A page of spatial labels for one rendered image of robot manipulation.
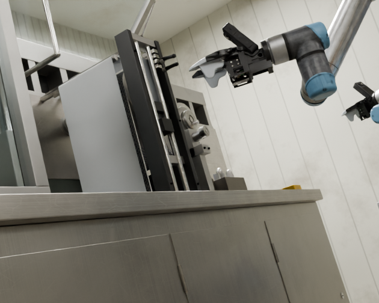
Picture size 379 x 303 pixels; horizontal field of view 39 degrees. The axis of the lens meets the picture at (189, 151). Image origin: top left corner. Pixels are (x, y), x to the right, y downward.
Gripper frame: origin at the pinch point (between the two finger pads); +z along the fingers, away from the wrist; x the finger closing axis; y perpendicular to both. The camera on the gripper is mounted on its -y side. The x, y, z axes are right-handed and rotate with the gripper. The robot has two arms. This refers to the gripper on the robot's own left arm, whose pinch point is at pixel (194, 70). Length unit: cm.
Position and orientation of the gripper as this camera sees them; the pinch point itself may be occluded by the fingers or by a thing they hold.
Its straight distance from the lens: 145.1
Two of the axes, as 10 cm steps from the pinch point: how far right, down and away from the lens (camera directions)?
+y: 2.4, 9.0, -3.5
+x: 2.1, 3.1, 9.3
